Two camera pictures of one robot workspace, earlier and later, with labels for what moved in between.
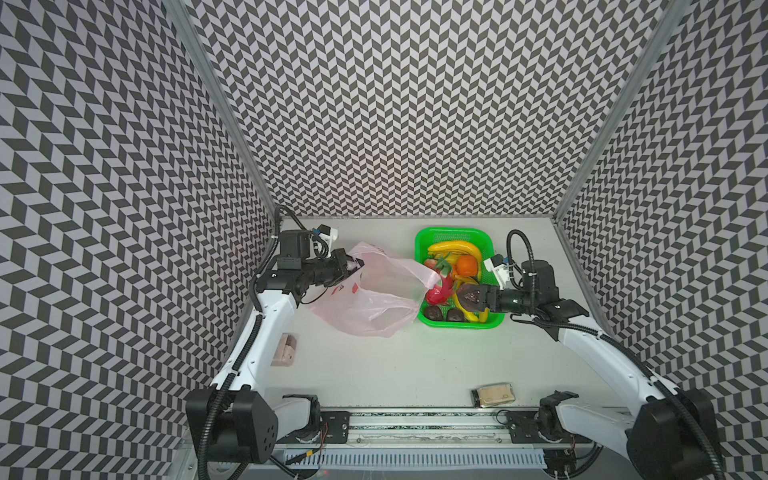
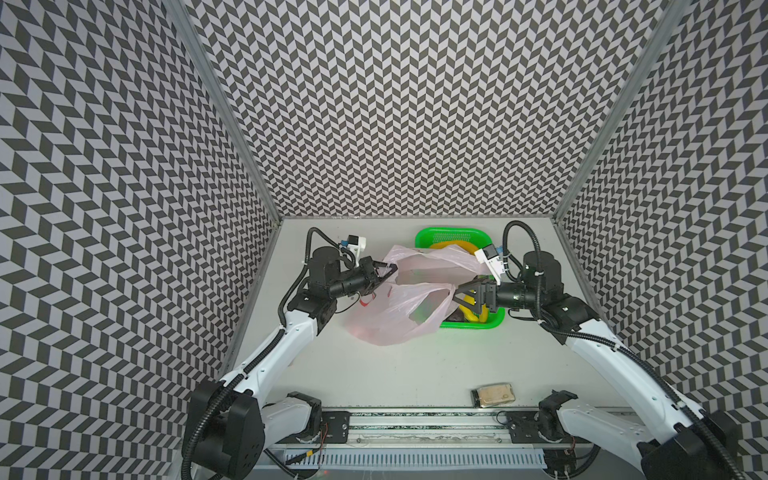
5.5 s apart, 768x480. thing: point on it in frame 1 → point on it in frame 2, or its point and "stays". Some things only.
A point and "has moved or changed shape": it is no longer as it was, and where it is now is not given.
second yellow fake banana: (483, 316) stays
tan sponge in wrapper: (493, 393) stays
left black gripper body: (326, 270) → (359, 278)
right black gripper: (483, 297) stays
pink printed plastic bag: (379, 297) has moved or changed shape
